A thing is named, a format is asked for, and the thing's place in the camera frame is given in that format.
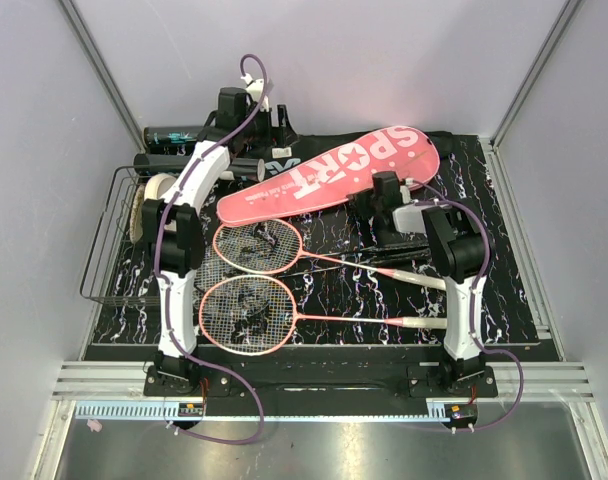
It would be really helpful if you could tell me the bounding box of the black racket upper handle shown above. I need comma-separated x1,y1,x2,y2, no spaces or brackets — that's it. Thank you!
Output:
363,239,428,254

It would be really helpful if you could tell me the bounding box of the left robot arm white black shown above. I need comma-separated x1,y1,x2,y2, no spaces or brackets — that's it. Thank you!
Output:
142,80,284,396

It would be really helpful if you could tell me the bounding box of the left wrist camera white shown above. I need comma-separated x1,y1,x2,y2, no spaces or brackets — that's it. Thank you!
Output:
241,73,273,112

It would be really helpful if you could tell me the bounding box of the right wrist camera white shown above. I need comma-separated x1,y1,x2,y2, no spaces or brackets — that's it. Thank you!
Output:
391,203,427,234

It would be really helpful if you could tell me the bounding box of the black teal shuttlecock tube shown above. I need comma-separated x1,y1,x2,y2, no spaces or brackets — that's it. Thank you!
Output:
142,125,203,146

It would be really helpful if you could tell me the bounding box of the pink racket cover bag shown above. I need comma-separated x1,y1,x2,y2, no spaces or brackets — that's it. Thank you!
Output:
216,126,440,226

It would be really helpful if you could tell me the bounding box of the pink badminton racket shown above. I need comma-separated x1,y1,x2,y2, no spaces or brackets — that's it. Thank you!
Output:
212,219,446,291
199,274,447,356

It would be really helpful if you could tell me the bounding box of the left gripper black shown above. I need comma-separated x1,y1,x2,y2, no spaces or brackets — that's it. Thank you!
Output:
238,104,298,149

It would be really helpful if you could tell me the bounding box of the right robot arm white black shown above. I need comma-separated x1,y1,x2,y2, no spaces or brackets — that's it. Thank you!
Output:
348,171,494,397

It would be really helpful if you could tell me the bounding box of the black racket bag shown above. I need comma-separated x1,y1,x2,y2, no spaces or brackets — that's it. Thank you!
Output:
243,131,459,178

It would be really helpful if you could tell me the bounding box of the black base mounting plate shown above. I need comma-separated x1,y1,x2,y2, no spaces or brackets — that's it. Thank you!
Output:
143,362,499,399

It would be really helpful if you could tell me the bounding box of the black wire basket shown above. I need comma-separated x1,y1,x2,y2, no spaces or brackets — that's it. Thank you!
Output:
79,164,180,307

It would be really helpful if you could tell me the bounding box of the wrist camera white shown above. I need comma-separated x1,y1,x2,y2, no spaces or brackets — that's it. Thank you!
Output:
391,203,427,234
241,73,273,112

